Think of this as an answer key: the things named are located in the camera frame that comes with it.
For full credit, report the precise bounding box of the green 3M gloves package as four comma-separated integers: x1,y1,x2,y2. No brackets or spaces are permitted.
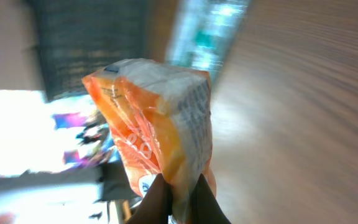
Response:
165,0,250,82

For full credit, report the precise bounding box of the small orange carton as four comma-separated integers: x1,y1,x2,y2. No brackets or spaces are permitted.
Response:
81,58,218,223

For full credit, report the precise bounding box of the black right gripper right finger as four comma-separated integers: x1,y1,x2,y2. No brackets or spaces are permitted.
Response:
191,174,231,224

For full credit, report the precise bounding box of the dark grey mesh basket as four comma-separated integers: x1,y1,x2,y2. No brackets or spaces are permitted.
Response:
27,0,150,101

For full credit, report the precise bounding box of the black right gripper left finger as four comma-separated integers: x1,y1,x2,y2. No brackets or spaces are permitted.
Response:
127,174,173,224

